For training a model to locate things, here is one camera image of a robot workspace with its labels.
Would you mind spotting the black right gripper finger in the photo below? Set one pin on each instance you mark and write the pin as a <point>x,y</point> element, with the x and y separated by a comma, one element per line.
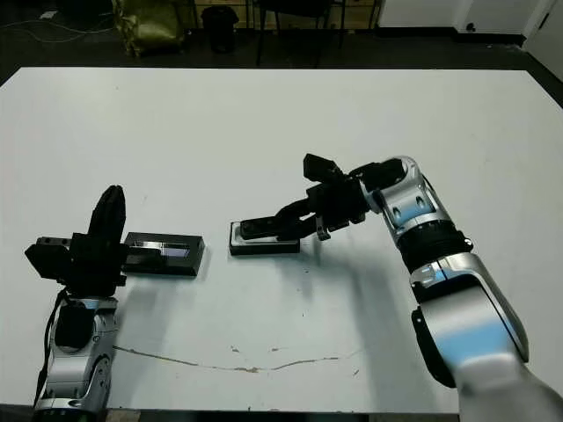
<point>299,229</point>
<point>292,212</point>

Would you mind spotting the slim black camera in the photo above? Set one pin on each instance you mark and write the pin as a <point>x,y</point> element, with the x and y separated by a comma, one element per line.
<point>259,229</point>

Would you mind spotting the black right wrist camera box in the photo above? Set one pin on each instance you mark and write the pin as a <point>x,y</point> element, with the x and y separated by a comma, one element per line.
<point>321,169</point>

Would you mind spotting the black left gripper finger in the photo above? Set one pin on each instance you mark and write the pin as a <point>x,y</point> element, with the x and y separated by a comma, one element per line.
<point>102,222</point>
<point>120,222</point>

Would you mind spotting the black box base white inlay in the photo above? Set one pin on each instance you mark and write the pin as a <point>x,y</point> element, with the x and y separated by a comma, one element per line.
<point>264,249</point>

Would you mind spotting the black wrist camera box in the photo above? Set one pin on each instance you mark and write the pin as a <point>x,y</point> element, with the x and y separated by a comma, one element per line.
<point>46,263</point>
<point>321,169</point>

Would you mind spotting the white door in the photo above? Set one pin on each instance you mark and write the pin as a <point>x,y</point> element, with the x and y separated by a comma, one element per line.
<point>550,24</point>

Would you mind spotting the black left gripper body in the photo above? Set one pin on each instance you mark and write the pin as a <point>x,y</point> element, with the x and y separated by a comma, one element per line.
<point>97,269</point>

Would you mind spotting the black mesh office chair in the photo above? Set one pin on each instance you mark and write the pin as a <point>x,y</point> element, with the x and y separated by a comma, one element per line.
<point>303,37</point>

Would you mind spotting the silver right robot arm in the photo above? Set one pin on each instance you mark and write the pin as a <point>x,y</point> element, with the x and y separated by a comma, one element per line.
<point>462,316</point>

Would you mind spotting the yellow-green crumpled sack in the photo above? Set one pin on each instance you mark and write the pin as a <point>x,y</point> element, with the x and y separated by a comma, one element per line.
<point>147,24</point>

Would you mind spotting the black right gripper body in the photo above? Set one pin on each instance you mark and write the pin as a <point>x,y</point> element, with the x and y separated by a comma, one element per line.
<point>338,202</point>

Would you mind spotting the black trash bin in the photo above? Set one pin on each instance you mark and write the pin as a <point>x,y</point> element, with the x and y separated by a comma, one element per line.
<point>219,28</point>

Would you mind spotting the black glossy box lid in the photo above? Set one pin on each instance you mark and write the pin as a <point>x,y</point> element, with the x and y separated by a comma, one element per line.
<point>163,261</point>

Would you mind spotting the small black door stopper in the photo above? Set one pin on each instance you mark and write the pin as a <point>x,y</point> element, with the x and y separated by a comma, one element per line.
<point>470,27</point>

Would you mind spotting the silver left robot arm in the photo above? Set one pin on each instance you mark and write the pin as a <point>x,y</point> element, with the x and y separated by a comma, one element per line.
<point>75,373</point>

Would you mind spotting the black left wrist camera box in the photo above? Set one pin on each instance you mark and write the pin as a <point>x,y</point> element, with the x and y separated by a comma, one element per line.
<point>46,263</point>

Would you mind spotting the small white floor paper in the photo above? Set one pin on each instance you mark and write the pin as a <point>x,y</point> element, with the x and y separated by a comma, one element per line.
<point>48,15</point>

